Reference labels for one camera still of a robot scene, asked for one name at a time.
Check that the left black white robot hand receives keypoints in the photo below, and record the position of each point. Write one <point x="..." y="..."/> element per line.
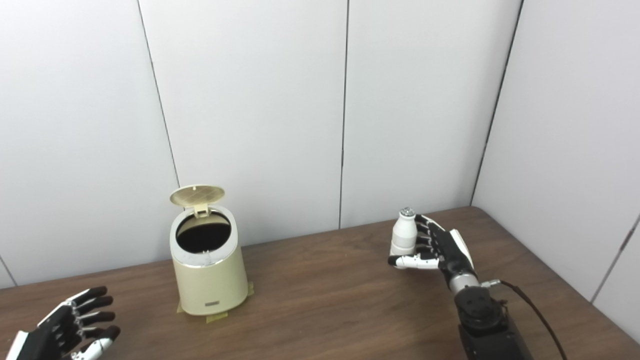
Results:
<point x="50" y="332"/>

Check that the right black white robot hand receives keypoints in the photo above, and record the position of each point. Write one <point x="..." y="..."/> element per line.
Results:
<point x="450" y="255"/>

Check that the small white plastic bottle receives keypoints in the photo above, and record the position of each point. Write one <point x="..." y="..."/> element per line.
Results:
<point x="402" y="232"/>

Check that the cream-colored round bin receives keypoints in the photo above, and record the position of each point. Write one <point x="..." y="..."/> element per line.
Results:
<point x="212" y="280"/>

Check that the cream round bin lid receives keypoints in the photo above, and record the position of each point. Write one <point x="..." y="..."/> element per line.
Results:
<point x="197" y="195"/>

